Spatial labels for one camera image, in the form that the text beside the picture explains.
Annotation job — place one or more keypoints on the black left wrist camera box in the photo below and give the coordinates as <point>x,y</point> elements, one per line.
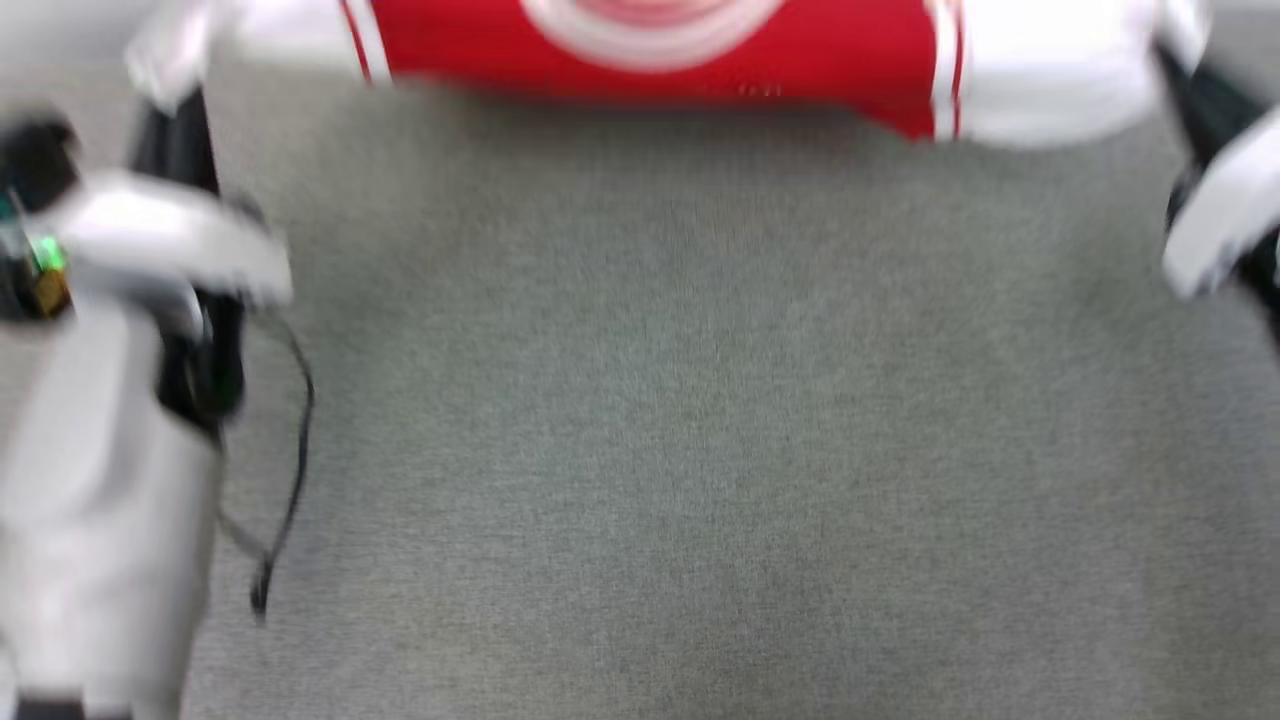
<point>35,160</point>

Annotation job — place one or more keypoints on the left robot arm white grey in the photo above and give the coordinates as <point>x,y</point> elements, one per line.
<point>100,520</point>

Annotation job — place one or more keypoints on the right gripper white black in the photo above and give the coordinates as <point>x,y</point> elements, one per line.
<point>1235,210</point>

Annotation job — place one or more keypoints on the red and white jersey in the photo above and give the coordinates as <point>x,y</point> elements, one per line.
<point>650,40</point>

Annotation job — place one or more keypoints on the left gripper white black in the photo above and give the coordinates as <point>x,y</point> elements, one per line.
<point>170,240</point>

